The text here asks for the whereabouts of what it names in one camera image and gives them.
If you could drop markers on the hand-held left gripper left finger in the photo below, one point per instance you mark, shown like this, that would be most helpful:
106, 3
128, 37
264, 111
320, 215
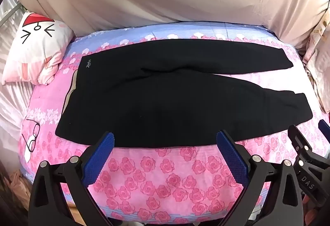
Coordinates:
101, 154

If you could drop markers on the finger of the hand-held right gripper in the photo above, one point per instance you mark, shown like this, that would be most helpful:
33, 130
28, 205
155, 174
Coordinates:
303, 142
324, 128

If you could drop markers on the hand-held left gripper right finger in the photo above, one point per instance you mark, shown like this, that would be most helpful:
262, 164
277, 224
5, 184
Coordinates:
232, 156

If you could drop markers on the black pants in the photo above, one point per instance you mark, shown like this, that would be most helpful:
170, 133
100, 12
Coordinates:
154, 102

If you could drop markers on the cream patterned blanket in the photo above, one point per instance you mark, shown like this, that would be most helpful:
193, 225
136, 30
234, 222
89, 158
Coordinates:
319, 66

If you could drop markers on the pink floral bed sheet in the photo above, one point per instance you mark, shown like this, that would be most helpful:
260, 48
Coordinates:
167, 177

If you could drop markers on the black-rimmed eyeglasses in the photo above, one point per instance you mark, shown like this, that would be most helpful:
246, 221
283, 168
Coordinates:
33, 142

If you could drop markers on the white cartoon cat pillow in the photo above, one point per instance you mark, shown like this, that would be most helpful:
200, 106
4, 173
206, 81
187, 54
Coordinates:
38, 48

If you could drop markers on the metal bed rail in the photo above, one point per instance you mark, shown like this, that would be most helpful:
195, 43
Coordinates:
10, 13

